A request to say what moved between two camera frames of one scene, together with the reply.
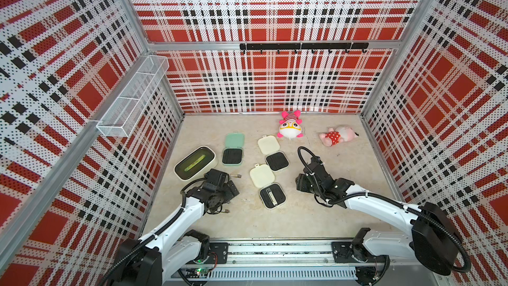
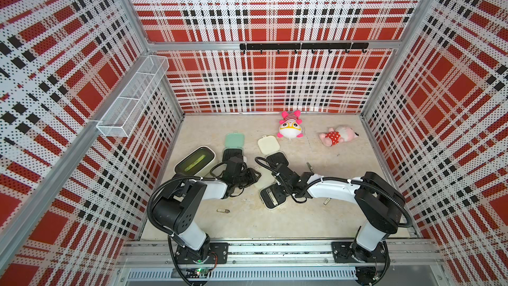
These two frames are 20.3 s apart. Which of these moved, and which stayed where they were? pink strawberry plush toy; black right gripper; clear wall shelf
Moved: black right gripper
Stayed: clear wall shelf; pink strawberry plush toy
